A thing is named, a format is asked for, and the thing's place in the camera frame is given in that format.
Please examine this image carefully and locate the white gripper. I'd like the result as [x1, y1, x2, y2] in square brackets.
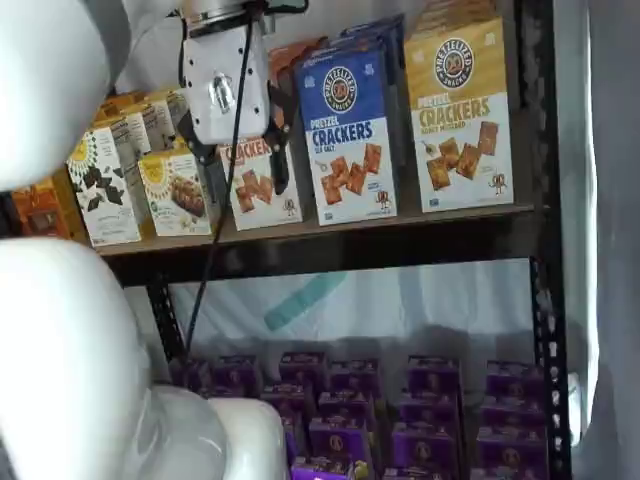
[177, 22, 297, 204]

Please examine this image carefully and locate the orange snack box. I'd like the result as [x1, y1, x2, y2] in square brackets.
[10, 174, 71, 240]
[52, 167, 96, 244]

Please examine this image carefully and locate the small silver metal cylinder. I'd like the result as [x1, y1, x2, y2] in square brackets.
[209, 73, 237, 115]

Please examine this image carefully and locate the black cable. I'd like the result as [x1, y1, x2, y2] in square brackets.
[174, 0, 261, 371]

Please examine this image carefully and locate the yellow honey mustard cracker box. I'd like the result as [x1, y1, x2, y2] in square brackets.
[414, 0, 504, 26]
[403, 17, 516, 214]

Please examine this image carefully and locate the Simple Mills almond bar box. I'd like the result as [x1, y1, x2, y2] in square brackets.
[137, 149, 214, 237]

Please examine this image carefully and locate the orange cheddar cracker box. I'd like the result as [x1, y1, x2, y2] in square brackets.
[269, 37, 326, 94]
[219, 134, 304, 231]

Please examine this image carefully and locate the purple Annie's snack box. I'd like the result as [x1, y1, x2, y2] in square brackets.
[485, 359, 539, 401]
[290, 457, 370, 480]
[399, 392, 462, 426]
[477, 424, 550, 471]
[383, 467, 457, 480]
[407, 355, 460, 396]
[279, 352, 326, 386]
[318, 392, 377, 421]
[214, 355, 261, 397]
[392, 422, 464, 471]
[327, 359, 379, 396]
[469, 467, 549, 480]
[260, 384, 314, 414]
[480, 397, 546, 431]
[308, 417, 372, 461]

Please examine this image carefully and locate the Simple Mills Sweet Thins box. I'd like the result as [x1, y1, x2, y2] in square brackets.
[124, 97, 175, 151]
[99, 107, 151, 161]
[149, 89, 194, 139]
[66, 127, 144, 247]

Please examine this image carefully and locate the black metal shelf rack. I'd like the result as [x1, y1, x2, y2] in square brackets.
[94, 0, 574, 480]

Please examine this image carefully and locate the blue sea salt cracker box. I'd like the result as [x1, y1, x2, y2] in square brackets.
[319, 27, 405, 169]
[293, 49, 399, 226]
[344, 12, 407, 71]

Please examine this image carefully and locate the brown wooden shelf board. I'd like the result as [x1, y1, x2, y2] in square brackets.
[94, 202, 536, 257]

